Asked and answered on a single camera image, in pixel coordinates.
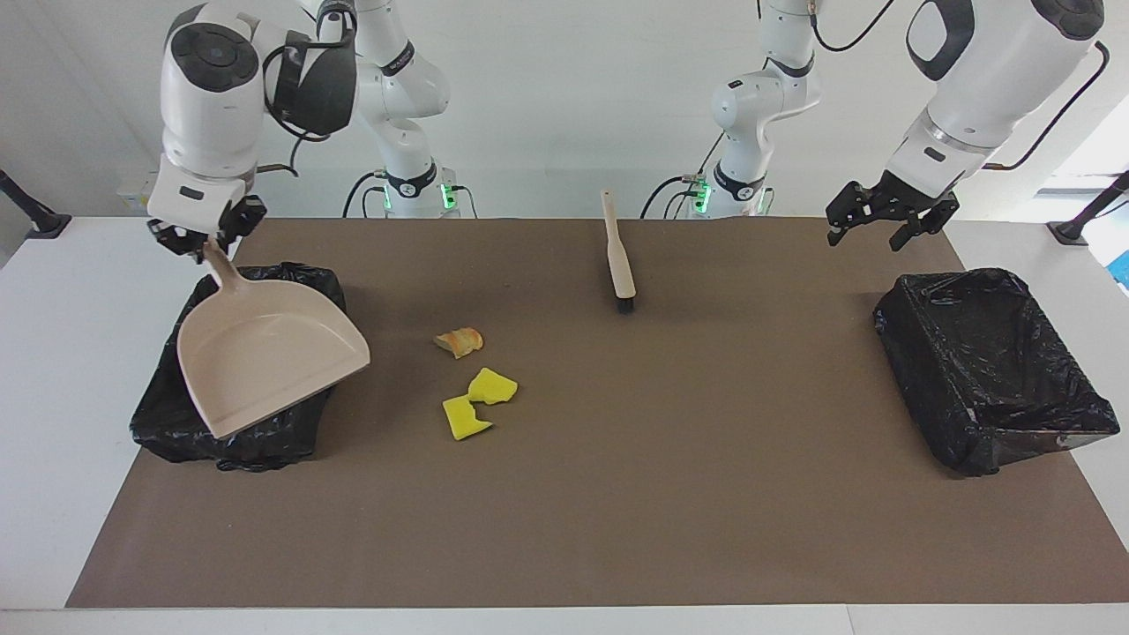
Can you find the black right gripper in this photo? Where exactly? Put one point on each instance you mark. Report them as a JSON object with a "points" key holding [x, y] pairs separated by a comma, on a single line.
{"points": [[245, 216]]}

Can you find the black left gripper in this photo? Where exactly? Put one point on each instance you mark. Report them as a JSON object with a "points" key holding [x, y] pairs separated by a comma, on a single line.
{"points": [[895, 198]]}

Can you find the beige plastic dustpan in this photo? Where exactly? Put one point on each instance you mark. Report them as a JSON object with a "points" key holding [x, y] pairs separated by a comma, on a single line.
{"points": [[265, 353]]}

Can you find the beige hand brush black bristles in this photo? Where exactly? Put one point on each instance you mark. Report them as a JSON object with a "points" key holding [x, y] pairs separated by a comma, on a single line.
{"points": [[620, 256]]}

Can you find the torn striped bread piece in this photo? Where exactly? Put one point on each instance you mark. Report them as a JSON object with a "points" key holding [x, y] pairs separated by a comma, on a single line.
{"points": [[459, 341]]}

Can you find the yellow sponge piece jagged edge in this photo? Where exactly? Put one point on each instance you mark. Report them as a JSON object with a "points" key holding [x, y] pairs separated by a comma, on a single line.
{"points": [[465, 417]]}

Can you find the yellow sponge piece green-backed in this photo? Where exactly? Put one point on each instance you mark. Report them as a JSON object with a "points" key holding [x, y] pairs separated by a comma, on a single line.
{"points": [[491, 386]]}

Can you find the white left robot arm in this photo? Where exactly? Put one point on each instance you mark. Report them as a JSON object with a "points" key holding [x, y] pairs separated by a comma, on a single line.
{"points": [[997, 70]]}

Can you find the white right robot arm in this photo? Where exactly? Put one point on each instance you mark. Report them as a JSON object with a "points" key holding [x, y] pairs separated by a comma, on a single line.
{"points": [[212, 115]]}

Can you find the bin lined black plastic bag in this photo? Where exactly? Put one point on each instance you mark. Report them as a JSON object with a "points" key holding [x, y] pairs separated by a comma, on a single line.
{"points": [[300, 432], [988, 370]]}

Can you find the small white box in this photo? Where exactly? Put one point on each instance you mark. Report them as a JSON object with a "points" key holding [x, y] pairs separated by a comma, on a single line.
{"points": [[130, 196]]}

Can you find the black pole with base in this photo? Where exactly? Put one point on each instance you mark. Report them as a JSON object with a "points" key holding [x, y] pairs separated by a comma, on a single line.
{"points": [[1089, 212], [35, 212]]}

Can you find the blue panel edge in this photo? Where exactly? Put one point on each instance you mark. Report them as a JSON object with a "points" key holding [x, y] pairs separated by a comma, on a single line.
{"points": [[1123, 269]]}

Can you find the brown paper table mat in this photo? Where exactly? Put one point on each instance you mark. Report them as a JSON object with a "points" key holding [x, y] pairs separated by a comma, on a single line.
{"points": [[573, 547]]}

